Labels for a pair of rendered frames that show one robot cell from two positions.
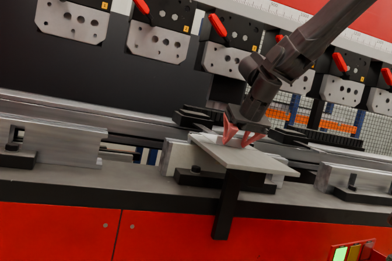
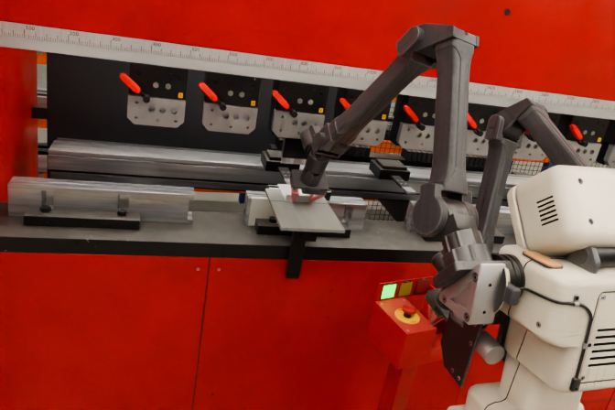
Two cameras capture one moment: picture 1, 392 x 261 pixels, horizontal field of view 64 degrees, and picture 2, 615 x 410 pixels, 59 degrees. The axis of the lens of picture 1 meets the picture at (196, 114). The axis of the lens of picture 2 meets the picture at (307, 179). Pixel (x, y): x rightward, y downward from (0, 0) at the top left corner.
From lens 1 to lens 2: 0.85 m
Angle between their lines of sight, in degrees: 15
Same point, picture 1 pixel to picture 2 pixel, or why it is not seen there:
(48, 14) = (136, 110)
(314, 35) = (342, 130)
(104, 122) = (192, 170)
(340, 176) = not seen: hidden behind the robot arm
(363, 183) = not seen: hidden behind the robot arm
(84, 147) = (176, 207)
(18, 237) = (136, 279)
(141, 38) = (214, 117)
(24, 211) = (138, 261)
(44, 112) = (137, 166)
